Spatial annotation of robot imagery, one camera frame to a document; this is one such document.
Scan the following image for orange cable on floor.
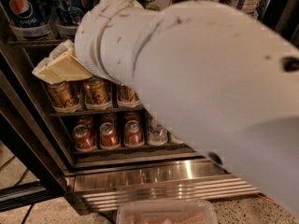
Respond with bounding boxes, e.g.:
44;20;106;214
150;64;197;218
256;193;275;204

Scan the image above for gold can front left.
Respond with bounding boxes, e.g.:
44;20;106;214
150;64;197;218
47;81;82;113

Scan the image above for water bottle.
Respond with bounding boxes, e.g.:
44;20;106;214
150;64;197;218
149;118;168;146
170;133;184;144

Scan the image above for water bottle middle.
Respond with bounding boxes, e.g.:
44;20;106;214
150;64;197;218
170;133;184;144

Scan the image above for red can front right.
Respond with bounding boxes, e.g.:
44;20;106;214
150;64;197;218
124;120;143;147

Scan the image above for black cable on floor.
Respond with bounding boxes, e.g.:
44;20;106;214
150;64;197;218
20;203;36;224

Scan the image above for gold can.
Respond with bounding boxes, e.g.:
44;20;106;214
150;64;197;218
118;85;140;107
83;77;111;105
47;81;82;113

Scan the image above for clear plastic food container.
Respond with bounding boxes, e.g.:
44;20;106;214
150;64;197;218
116;200;218;224

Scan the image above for water bottle left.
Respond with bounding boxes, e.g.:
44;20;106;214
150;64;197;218
149;118;168;146

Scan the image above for stainless steel fridge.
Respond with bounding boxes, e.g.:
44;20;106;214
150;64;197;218
0;0;299;217

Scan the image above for blue pepsi can with portrait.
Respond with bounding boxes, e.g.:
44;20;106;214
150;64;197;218
52;0;93;38

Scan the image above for red can front left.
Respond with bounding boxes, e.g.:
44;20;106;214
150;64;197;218
72;124;96;151

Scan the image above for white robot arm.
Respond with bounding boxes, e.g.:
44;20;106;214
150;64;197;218
34;0;299;215

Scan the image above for gold can front right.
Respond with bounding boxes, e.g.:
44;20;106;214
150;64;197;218
118;85;140;107

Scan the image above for gold can front middle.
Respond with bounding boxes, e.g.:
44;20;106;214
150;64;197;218
83;77;111;105

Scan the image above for red can front middle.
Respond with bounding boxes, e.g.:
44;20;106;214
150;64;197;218
99;122;120;149

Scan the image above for red can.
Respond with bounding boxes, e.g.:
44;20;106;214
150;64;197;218
124;120;143;147
99;122;120;149
72;124;96;151

